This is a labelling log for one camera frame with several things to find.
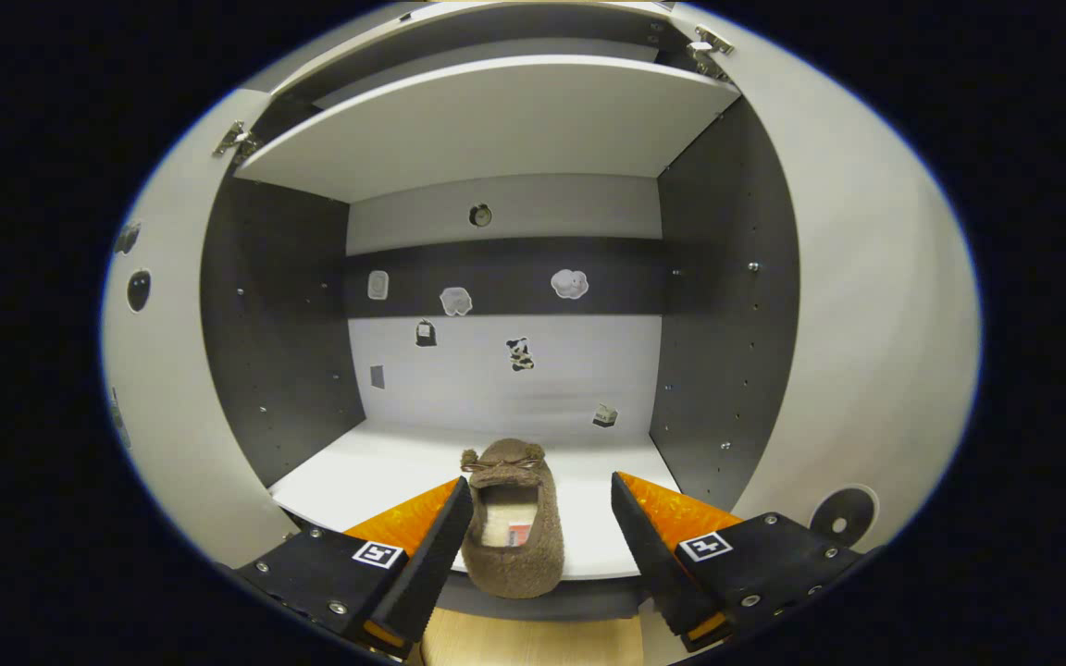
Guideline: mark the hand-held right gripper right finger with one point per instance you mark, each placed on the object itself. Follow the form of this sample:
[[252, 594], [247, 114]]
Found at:
[[658, 573]]

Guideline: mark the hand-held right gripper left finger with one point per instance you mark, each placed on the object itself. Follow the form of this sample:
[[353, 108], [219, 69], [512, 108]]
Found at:
[[431, 564]]

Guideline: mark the brown fuzzy shoe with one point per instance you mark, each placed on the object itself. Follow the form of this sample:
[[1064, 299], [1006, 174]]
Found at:
[[533, 569]]

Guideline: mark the white shoe cabinet door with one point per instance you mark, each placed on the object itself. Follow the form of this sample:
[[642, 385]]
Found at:
[[172, 416], [866, 324]]

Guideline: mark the white shoe cabinet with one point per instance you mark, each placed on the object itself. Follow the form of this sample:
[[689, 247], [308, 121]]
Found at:
[[496, 120]]

